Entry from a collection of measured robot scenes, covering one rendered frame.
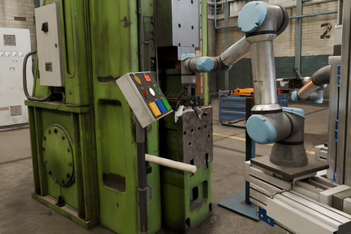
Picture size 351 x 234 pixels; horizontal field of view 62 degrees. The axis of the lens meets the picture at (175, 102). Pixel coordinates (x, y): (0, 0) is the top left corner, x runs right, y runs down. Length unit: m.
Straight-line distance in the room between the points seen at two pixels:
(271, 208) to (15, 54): 6.38
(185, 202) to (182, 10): 1.36
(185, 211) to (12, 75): 5.43
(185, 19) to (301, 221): 1.51
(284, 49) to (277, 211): 9.09
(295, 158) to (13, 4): 7.21
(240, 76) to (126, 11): 9.22
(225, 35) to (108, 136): 9.50
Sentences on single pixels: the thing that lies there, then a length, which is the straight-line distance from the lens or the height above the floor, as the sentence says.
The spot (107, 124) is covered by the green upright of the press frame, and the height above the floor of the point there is 0.81.
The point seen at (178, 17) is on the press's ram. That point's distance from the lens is 2.10.
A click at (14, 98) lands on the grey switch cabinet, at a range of 7.03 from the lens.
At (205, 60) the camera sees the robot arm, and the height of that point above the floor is 1.25.
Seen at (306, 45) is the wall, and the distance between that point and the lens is 9.83.
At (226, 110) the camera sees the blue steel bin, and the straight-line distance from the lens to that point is 6.12.
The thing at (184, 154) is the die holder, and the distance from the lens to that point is 2.09.
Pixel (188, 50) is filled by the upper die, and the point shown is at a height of 1.34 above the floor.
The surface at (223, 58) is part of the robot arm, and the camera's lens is 1.47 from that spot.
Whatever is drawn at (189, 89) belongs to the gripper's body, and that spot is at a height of 1.11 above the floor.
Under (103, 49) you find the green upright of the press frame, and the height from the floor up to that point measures 1.36.
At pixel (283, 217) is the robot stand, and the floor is 0.69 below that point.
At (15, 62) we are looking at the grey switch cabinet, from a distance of 7.02.
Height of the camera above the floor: 1.23
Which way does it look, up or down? 7 degrees down
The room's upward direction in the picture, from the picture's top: 1 degrees counter-clockwise
